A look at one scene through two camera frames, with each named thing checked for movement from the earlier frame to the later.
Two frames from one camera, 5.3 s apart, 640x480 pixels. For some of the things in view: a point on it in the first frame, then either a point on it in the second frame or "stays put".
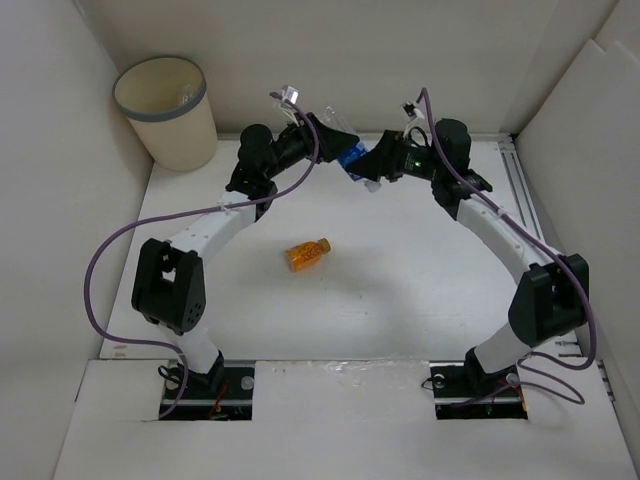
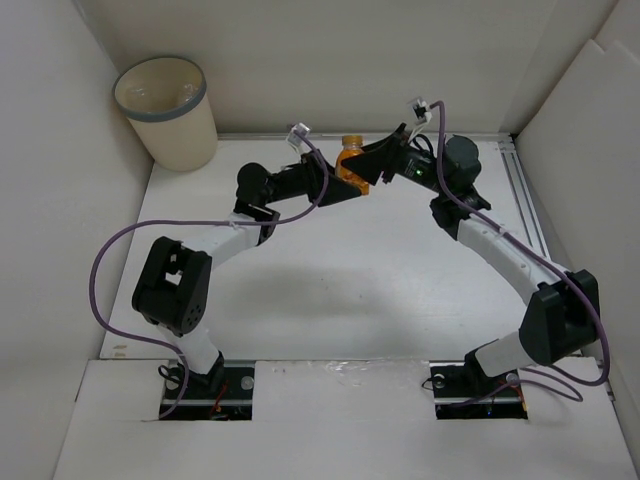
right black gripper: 384,159 stays put
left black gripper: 331,143 -> 312,174
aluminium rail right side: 529,217 stays put
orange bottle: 303,255 -> 352,146
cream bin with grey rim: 167,101 stays put
